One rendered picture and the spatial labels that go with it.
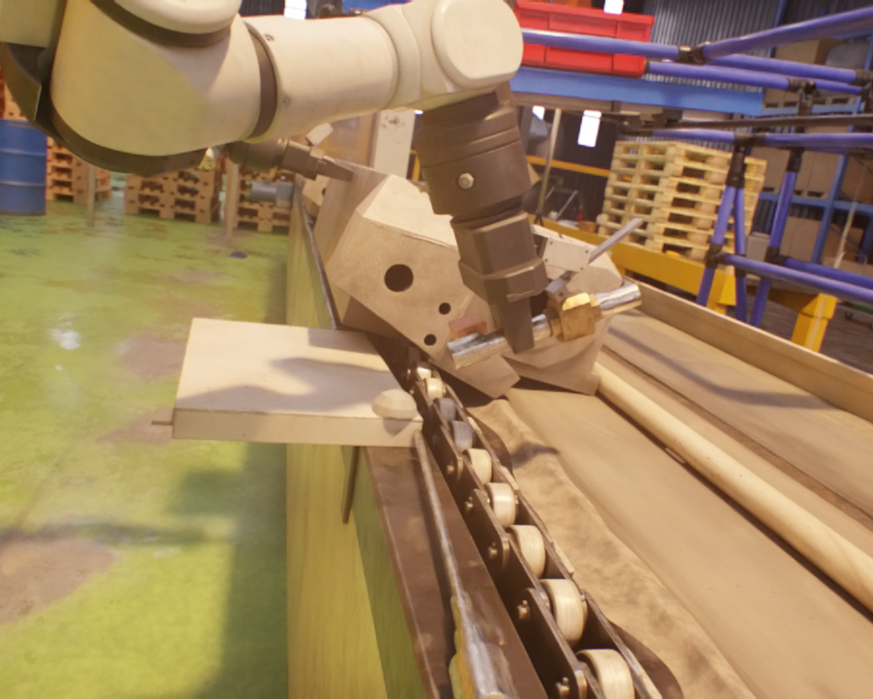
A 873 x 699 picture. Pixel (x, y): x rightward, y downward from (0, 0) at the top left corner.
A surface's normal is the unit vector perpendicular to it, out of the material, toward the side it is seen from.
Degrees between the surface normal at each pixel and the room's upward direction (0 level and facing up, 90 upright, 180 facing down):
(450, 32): 75
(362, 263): 90
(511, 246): 90
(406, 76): 107
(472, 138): 95
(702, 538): 0
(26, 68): 48
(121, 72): 132
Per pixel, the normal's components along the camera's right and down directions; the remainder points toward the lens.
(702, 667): -0.85, -0.46
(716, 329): -0.97, -0.09
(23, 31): 0.34, 0.90
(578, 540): -0.18, -0.93
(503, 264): 0.21, 0.29
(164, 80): -0.04, 0.85
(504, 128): 0.62, 0.11
